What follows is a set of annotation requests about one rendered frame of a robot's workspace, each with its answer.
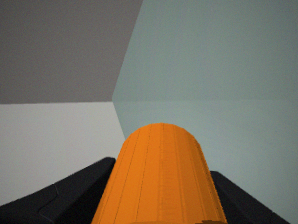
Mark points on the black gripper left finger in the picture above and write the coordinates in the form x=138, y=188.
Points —
x=73, y=200

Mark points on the orange knob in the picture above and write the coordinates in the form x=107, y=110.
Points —
x=161, y=177

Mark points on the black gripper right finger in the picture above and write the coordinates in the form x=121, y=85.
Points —
x=239, y=206

